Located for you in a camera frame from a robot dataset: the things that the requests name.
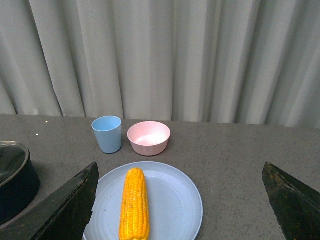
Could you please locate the light blue plate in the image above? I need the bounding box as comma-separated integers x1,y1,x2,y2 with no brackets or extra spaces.
83,161,203,240

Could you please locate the light blue cup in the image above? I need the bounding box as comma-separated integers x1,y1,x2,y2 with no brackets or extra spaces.
91,115,122,154

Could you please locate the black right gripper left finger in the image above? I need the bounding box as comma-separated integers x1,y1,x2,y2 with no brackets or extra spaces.
0,162,99,240

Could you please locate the dark blue saucepan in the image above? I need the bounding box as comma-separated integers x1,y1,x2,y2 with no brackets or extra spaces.
0,158,40,224

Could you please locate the glass pot lid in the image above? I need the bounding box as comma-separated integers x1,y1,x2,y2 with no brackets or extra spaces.
0,140,30,187

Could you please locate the pink bowl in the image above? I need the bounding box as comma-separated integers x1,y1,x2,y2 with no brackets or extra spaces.
127,121,171,157

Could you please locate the grey curtain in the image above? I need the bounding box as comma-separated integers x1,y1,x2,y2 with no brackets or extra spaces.
0,0,320,128

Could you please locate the yellow corn cob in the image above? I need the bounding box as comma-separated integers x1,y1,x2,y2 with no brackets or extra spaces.
118,168,151,240

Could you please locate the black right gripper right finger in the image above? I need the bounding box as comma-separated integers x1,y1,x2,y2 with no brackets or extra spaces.
262,162,320,240

